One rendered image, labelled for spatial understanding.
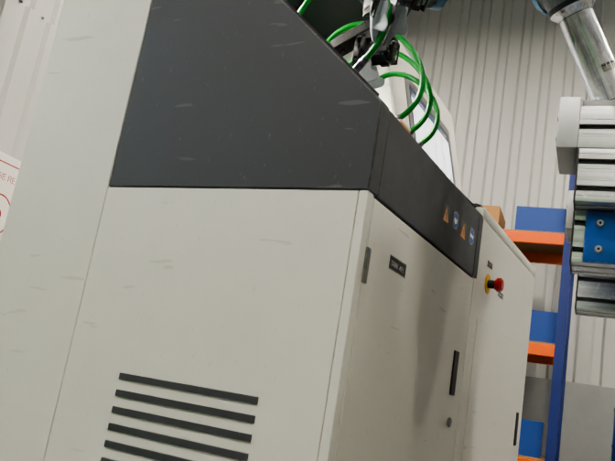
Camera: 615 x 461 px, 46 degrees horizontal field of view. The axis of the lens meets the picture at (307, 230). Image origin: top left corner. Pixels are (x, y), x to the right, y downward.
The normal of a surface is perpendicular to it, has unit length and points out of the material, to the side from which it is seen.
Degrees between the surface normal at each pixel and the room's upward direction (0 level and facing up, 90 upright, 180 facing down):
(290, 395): 90
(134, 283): 90
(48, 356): 90
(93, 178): 90
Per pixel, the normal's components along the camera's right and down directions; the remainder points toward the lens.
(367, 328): 0.88, 0.04
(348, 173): -0.45, -0.27
